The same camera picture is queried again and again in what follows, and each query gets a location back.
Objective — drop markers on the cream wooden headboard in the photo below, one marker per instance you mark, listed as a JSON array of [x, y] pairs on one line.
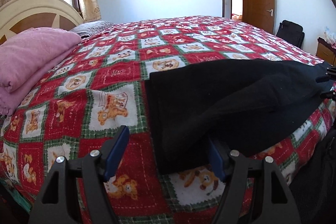
[[21, 15]]

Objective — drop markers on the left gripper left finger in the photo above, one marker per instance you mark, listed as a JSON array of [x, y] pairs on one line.
[[58, 202]]

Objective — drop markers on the red patchwork bedspread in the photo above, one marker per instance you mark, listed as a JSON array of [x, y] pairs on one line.
[[81, 103]]

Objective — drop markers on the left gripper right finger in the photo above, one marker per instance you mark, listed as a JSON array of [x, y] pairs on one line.
[[255, 190]]

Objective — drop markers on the pink folded blanket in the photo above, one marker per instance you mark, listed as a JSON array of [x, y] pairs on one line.
[[26, 57]]

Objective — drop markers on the grey striped pillow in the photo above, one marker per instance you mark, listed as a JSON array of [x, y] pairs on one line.
[[89, 29]]

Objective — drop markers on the black pants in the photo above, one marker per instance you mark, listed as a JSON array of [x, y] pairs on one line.
[[246, 105]]

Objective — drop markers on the wooden nightstand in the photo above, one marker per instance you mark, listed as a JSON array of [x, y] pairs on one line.
[[326, 52]]

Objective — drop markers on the black suitcase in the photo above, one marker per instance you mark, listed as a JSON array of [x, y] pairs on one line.
[[291, 32]]

